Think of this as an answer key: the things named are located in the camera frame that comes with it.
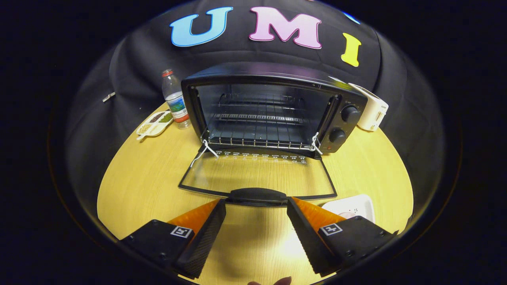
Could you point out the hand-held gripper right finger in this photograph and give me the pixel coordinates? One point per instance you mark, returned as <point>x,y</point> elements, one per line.
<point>307,241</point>

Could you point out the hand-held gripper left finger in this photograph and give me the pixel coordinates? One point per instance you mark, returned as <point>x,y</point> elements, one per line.
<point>204,241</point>

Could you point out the white square plate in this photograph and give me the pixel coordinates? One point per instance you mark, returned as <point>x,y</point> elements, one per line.
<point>348,205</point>

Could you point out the black toaster oven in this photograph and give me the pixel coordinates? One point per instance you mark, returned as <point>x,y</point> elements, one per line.
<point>348,126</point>

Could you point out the cream white toaster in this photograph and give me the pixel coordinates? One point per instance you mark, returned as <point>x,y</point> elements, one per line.
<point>372,109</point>

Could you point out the white divided snack tray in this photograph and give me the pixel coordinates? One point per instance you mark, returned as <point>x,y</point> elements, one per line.
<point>154,122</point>

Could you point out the clear plastic water bottle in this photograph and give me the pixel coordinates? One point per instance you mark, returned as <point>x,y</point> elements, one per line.
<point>178,107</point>

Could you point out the silver metal clip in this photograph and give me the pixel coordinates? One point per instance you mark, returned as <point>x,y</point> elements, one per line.
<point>109,96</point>

